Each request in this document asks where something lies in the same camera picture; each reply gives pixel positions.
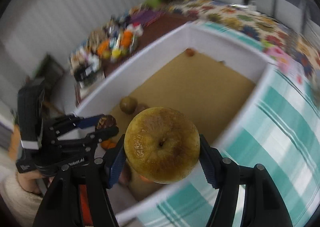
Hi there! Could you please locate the dark brown round fruit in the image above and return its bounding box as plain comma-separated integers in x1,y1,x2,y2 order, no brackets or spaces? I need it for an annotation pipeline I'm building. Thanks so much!
95,115,117,131

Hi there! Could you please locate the person's left hand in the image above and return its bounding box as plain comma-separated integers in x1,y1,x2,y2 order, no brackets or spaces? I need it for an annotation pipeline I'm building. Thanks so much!
16,170,47,196

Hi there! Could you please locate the floral patterned blanket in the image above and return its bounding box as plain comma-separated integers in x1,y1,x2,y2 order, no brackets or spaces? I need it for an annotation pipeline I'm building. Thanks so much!
170,0,320,78

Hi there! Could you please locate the red apple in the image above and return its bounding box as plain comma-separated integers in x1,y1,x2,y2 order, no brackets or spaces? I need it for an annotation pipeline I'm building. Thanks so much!
100,139,116,150

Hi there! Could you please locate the teal white checked cloth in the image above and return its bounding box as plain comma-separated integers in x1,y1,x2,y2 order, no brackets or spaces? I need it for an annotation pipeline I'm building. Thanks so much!
137,20,320,227

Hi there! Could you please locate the green-brown fruit in box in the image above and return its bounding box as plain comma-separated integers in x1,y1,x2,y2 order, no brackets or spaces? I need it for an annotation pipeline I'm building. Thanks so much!
119,96,138,115

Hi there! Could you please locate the brown coffee table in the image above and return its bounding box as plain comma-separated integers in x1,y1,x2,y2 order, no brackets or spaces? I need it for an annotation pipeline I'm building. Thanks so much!
102,13,197,78

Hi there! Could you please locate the glass fruit bowl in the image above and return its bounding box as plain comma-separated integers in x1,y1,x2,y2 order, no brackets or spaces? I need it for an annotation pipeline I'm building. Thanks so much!
96,23,144,63

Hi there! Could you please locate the yellow-green pear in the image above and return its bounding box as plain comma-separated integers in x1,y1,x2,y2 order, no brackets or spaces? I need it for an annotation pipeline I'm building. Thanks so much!
124,107,200,184

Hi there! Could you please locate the small orange mandarin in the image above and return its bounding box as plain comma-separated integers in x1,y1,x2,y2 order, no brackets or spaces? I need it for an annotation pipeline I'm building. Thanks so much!
185,48,195,57

